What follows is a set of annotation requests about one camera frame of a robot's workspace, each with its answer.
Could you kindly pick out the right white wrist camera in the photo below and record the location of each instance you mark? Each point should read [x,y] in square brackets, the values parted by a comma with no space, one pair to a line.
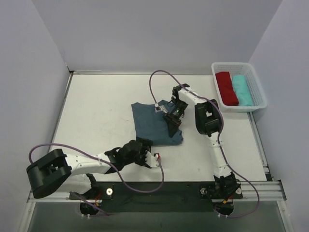
[160,108]

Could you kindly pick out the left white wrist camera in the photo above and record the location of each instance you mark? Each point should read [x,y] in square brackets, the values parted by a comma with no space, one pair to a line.
[152,160]

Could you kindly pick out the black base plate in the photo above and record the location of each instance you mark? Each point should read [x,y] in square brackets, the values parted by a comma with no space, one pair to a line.
[173,197]

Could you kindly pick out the blue-grey t shirt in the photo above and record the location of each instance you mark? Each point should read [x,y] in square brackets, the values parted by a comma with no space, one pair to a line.
[151,125]

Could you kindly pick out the teal rolled t shirt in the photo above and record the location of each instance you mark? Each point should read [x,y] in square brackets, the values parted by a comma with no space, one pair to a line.
[241,90]

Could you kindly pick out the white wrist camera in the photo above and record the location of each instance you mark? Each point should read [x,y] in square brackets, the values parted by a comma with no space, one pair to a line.
[152,160]
[160,108]

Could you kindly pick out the white plastic basket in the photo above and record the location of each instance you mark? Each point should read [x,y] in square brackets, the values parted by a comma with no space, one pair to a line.
[252,80]

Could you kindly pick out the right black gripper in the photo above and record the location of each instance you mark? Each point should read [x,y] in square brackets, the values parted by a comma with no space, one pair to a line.
[172,119]

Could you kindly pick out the red rolled t shirt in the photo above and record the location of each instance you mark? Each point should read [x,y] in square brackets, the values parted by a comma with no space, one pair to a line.
[227,93]

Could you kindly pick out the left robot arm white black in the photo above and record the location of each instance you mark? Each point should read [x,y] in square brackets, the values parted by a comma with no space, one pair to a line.
[48,173]

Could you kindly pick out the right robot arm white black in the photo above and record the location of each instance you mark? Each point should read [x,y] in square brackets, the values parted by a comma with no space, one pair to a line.
[208,122]

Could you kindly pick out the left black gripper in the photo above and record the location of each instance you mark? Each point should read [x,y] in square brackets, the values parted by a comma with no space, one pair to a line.
[143,152]

